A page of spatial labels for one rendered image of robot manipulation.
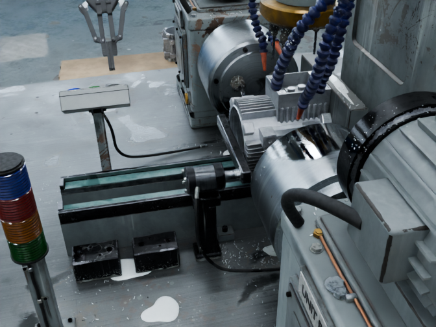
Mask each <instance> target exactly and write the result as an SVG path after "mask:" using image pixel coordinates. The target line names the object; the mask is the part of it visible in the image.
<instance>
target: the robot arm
mask: <svg viewBox="0 0 436 327"><path fill-rule="evenodd" d="M118 3H119V7H120V9H121V11H120V18H119V30H118V35H117V36H116V35H115V30H114V21H113V15H112V12H113V11H114V9H115V7H116V6H117V4H118ZM88 5H89V6H90V7H91V8H92V9H93V11H94V12H96V13H97V18H98V24H99V33H100V37H97V34H96V32H95V29H94V27H93V24H92V22H91V19H90V16H89V14H88ZM78 8H79V10H80V12H81V13H82V14H83V15H84V17H85V20H86V23H87V25H88V28H89V30H90V32H91V36H92V38H93V41H94V42H95V43H100V44H101V47H102V53H103V56H107V57H108V66H109V70H110V71H113V70H115V64H114V56H117V44H116V43H117V42H118V41H120V40H122V39H123V29H124V23H125V12H126V10H127V8H128V1H124V0H86V1H85V2H83V4H79V5H78ZM104 13H107V14H108V22H109V28H110V37H111V41H109V42H106V40H105V34H104V25H103V15H102V14H104Z"/></svg>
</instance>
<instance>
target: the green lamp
mask: <svg viewBox="0 0 436 327"><path fill-rule="evenodd" d="M6 241H7V243H8V247H9V249H10V253H11V255H12V257H13V259H14V260H16V261H18V262H21V263H28V262H32V261H35V260H37V259H39V258H41V257H42V256H43V255H44V254H45V252H46V250H47V242H46V239H45V235H44V232H43V227H42V232H41V234H40V235H39V236H38V237H37V238H36V239H33V240H32V241H29V242H27V243H20V244H16V243H11V242H9V241H8V240H6Z"/></svg>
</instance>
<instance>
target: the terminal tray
mask: <svg viewBox="0 0 436 327"><path fill-rule="evenodd" d="M311 72H312V71H304V72H297V73H286V74H284V75H285V77H284V83H283V85H282V89H281V90H280V91H276V92H275V91H273V90H272V89H271V80H272V78H271V77H272V75H267V76H266V79H265V94H266V95H268V96H269V97H270V98H271V101H272V103H274V106H275V109H276V118H277V122H280V123H283V122H284V121H285V122H286V123H288V122H289V121H291V122H293V121H294V120H296V121H299V119H297V112H298V106H297V103H298V101H299V100H298V98H299V97H300V94H301V93H302V92H303V91H304V89H305V87H306V85H307V83H308V80H309V77H310V76H311ZM325 89H326V90H325V92H324V93H323V94H318V93H316V94H315V96H313V98H312V100H310V102H309V106H308V108H307V109H305V110H304V112H303V114H302V116H301V117H300V119H301V120H303V121H304V120H305V119H306V118H307V120H310V118H312V119H315V118H316V117H317V118H318V119H320V115H321V114H323V113H328V110H329V105H330V96H331V90H332V89H331V88H330V87H329V85H326V88H325ZM281 91H284V92H283V93H281Z"/></svg>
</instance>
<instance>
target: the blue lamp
mask: <svg viewBox="0 0 436 327"><path fill-rule="evenodd" d="M30 187H31V182H30V178H29V174H28V172H27V167H26V164H25V163H24V164H23V166H22V167H21V168H20V169H19V170H17V171H16V172H14V173H12V174H9V175H4V176H0V200H12V199H16V198H18V197H21V196H23V195H24V194H26V193H27V192H28V191H29V189H30Z"/></svg>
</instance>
